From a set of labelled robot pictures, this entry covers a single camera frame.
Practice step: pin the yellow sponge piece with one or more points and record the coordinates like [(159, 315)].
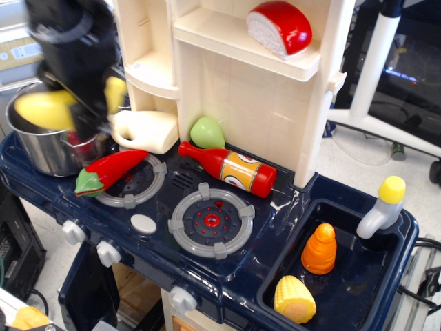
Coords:
[(28, 318)]

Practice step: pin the orange toy carrot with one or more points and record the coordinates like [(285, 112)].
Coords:
[(319, 254)]

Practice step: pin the yellow toy corn cob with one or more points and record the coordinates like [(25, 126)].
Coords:
[(293, 300)]

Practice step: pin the middle grey stove knob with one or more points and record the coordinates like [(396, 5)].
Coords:
[(108, 255)]

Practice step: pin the stainless steel pot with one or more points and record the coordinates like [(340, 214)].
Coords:
[(55, 153)]

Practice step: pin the left grey stove burner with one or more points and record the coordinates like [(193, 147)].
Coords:
[(137, 185)]

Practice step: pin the red toy chili pepper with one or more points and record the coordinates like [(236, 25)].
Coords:
[(100, 175)]

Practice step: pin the grey yellow toy faucet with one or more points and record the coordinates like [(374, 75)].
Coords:
[(386, 209)]

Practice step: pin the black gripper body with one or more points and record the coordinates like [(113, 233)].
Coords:
[(77, 40)]

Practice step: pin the black computer case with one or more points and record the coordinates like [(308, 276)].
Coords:
[(22, 253)]

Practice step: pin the grey stove knob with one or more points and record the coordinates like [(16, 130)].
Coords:
[(73, 233), (182, 300), (108, 255)]

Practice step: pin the right grey stove knob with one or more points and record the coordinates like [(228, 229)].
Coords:
[(182, 300)]

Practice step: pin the cream toy kitchen shelf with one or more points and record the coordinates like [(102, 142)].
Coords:
[(195, 59)]

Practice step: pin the grey appliance with panel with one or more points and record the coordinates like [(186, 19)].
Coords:
[(20, 53)]

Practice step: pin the right grey stove burner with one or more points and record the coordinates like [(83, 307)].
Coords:
[(212, 223)]

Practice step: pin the green toy pear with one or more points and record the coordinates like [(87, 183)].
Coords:
[(207, 133)]

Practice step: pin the cream toy milk jug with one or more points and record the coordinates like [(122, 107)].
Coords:
[(152, 131)]

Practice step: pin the red toy cheese wedge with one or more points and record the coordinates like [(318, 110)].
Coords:
[(280, 27)]

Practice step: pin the yellow toy banana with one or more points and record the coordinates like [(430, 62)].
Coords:
[(53, 110)]

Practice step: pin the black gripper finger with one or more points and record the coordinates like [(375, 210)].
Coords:
[(90, 122)]

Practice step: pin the navy toy kitchen counter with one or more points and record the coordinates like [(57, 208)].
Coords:
[(239, 290)]

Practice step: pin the white stand frame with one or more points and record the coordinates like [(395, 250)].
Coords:
[(356, 116)]

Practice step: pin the grey oval stove button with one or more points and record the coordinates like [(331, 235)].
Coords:
[(143, 224)]

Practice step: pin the red toy ketchup bottle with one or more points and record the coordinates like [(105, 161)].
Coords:
[(233, 168)]

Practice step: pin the grey stove burner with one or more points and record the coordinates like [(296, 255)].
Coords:
[(137, 185), (212, 223)]

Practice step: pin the left grey stove knob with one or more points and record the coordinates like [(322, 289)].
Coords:
[(73, 233)]

